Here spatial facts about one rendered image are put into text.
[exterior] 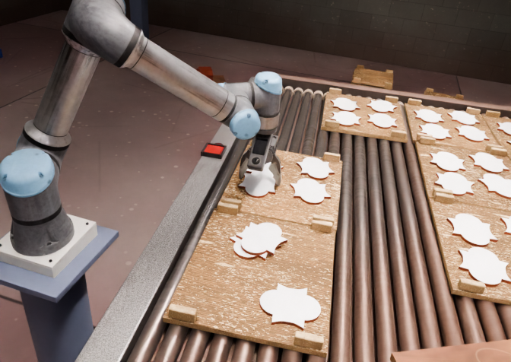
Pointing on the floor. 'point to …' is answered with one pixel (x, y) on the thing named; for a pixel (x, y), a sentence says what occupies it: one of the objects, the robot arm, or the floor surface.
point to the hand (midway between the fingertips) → (258, 182)
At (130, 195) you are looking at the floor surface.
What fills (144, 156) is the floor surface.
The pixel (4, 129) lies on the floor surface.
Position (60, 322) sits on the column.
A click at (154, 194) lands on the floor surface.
